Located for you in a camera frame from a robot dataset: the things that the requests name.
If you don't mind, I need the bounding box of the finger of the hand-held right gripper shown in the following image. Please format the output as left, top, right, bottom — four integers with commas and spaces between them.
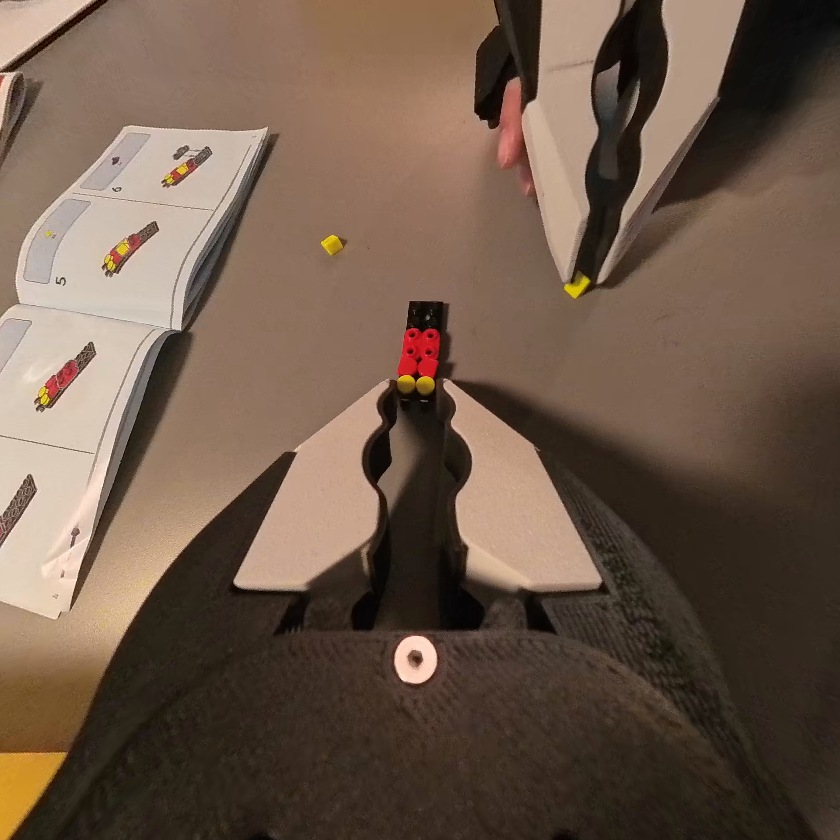
521, 0, 624, 278
598, 0, 750, 284

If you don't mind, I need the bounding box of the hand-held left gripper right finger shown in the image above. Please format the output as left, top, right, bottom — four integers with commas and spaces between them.
443, 379, 605, 595

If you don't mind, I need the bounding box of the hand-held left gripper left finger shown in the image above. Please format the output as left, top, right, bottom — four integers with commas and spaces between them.
233, 379, 395, 595

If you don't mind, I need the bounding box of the black lego plate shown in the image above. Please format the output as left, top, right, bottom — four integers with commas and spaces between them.
395, 301, 454, 412

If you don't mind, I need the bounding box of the yellow plastic bin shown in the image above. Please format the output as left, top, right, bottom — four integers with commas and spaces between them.
0, 751, 68, 840

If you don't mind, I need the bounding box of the lego instruction booklet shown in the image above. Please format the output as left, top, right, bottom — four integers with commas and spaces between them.
0, 125, 270, 621

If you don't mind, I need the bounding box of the person's right hand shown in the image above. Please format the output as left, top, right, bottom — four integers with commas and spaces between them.
474, 29, 540, 199

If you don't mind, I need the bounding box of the white stand base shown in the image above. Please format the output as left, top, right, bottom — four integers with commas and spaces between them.
0, 0, 106, 71

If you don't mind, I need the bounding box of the white paper leaflet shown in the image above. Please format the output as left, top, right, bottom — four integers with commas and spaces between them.
0, 71, 28, 161

